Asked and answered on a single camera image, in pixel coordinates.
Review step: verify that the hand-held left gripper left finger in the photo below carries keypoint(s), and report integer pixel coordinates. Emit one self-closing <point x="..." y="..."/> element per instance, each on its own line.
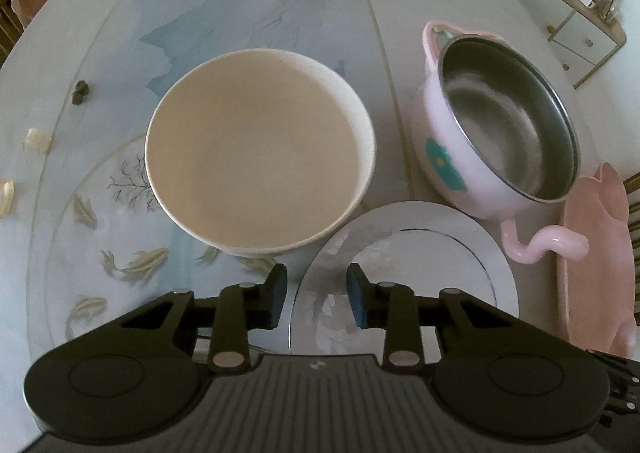
<point x="277" y="295"/>

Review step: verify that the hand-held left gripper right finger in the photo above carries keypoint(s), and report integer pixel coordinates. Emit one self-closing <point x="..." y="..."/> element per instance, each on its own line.
<point x="356" y="298"/>

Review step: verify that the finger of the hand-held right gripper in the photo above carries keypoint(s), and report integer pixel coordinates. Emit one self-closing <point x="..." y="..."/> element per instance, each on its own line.
<point x="622" y="378"/>

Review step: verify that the white plate with silver rim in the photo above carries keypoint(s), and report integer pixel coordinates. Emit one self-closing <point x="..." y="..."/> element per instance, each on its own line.
<point x="425" y="253"/>

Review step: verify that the pink cat-shaped plate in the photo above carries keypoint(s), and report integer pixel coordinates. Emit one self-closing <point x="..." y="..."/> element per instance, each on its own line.
<point x="595" y="243"/>

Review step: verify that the pink steel-lined cat bowl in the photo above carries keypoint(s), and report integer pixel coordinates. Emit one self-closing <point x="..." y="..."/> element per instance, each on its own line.
<point x="450" y="133"/>

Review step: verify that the white ceramic bowl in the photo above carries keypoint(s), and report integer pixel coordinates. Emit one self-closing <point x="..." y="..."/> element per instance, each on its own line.
<point x="260" y="153"/>

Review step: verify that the small dark green pellet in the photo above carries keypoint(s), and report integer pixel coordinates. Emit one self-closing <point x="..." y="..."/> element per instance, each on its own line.
<point x="77" y="99"/>
<point x="83" y="87"/>

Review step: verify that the white wooden sideboard cabinet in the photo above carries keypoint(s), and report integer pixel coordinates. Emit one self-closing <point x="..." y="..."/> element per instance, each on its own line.
<point x="580" y="38"/>

